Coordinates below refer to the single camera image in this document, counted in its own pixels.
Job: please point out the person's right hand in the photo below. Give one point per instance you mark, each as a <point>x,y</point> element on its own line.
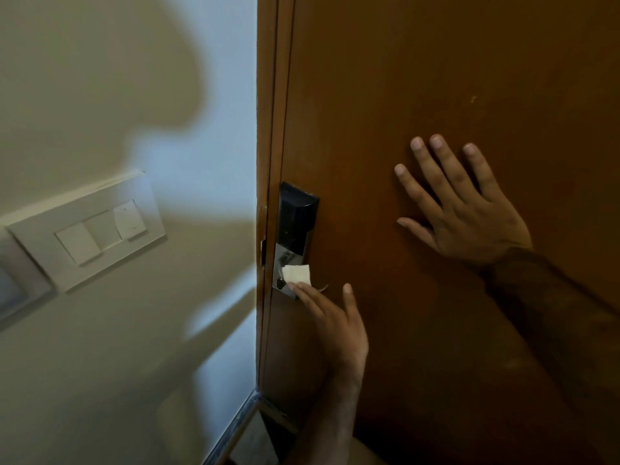
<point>472,222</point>

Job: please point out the person's left hand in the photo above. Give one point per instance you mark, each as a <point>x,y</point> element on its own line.
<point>341,334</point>

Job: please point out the person's right thumb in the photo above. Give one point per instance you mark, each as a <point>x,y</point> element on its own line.
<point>417,231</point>

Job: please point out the person's right little finger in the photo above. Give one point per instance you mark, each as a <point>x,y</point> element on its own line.
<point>482,169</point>

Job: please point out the person's left thumb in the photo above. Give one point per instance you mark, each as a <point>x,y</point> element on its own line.
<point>348,302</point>

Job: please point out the person's right middle finger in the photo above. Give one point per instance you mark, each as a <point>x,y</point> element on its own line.
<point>432,169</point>

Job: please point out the brown wooden door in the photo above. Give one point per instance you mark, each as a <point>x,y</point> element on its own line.
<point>436,72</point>

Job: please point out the person's left forearm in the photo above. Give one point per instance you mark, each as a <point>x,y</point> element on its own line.
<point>334,416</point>

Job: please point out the person's right forearm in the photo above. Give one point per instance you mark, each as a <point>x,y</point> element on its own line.
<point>562,329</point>

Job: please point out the black silver electronic door lock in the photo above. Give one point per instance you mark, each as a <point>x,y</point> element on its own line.
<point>295,217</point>

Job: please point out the brown wooden door frame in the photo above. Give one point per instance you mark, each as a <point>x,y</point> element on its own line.
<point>265,116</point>

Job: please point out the white rocker switch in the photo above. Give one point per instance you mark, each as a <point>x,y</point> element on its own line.
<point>77,243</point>
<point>130,219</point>
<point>105,230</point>

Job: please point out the white wall switch plate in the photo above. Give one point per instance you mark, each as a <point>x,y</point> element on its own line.
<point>58,266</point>

